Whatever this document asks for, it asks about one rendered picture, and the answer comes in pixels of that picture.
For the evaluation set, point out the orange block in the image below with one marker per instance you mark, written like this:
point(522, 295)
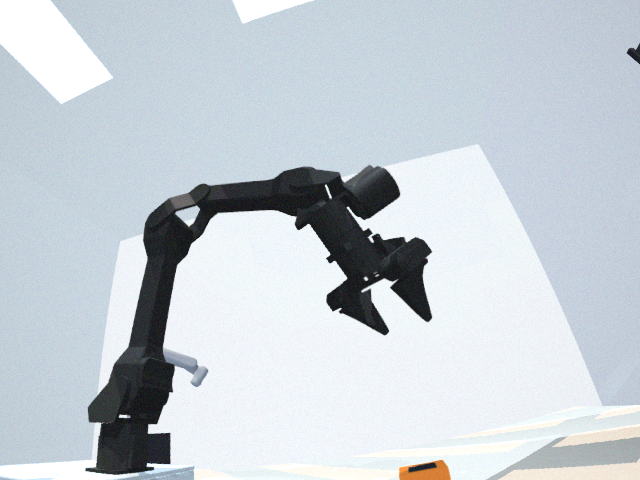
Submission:
point(435, 470)

